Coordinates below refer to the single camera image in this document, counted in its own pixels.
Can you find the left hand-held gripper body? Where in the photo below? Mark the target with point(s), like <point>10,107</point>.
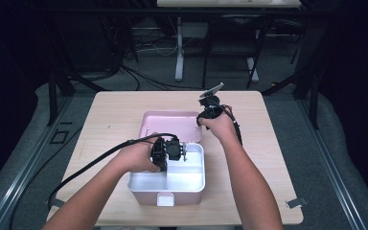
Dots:
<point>172,148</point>

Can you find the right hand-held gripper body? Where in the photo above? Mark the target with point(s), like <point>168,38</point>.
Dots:
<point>211,107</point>

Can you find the pink storage box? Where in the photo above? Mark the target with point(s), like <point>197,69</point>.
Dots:
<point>172,123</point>

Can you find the white tray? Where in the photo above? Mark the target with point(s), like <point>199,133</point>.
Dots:
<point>185,175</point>

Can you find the person's right hand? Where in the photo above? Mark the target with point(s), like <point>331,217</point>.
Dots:
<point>223,127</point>

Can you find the person's left hand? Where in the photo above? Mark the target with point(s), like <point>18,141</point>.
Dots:
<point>137,158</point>

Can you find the white desk leg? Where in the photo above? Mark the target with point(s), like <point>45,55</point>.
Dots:
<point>252,70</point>
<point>179,57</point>

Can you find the black chair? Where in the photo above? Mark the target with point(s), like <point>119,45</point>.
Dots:
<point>236,28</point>

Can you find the black metal stand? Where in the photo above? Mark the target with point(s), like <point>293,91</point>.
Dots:
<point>314,96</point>
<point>52,96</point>

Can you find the grey metal table bracket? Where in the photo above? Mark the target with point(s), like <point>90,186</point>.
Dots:
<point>296,202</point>
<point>57,203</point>

